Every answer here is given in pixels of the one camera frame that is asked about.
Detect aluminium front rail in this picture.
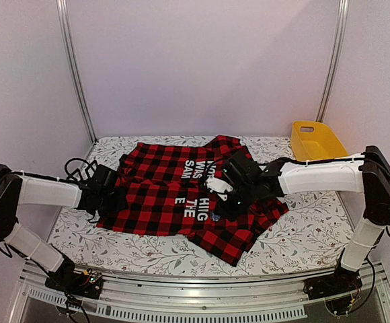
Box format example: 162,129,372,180
9,262,390,322

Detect red black plaid shirt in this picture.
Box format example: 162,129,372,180
97,135,288,266

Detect yellow plastic basket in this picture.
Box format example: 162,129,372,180
290,120,348,162

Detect black display case with blue brooch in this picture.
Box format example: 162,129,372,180
65,167,90,182

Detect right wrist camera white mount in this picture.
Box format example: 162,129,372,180
205,177,233,201

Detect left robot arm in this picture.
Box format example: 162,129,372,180
0,157,128,292

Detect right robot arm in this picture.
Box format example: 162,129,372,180
206,145,390,293

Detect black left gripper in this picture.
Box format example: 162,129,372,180
97,188,129,217

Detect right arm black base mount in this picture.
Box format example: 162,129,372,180
303,266,362,300

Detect floral patterned table mat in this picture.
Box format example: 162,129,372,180
45,135,358,277

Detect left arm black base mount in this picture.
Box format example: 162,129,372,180
45,259,104,299

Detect left aluminium frame post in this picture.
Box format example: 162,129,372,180
56,0,98,143

